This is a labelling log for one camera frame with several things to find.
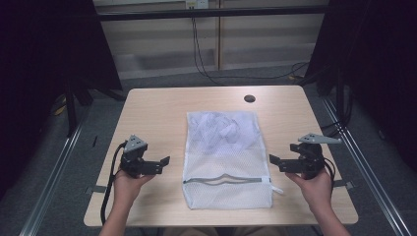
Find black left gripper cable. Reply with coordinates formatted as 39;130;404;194
99;141;129;225

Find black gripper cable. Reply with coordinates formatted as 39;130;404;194
99;141;129;225
319;155;337;190

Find white wall outlet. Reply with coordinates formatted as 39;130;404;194
185;0;209;10

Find black floor cables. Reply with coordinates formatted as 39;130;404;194
320;119;350;138

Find person's right hand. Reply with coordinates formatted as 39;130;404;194
284;168;333;210

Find black wall cable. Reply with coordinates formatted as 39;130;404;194
191;16;311;87

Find metal floor rail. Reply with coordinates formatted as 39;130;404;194
323;96;411;236
19;121;87;236

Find black curtain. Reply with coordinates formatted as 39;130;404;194
0;0;123;198
308;0;417;171

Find white mesh laundry bag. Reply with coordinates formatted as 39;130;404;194
181;110;284;210

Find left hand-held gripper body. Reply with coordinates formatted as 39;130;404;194
119;134;152;180

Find white garment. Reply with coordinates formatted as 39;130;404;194
189;111;259;155

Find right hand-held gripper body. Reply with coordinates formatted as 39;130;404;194
289;132;342;181

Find black horizontal bar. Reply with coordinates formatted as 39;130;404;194
97;5;328;22

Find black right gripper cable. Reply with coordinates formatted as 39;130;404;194
319;155;337;190

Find grey metal table bracket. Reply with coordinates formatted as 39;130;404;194
86;185;107;195
330;179;355;191

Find person's left hand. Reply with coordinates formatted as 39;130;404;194
112;170;155;210

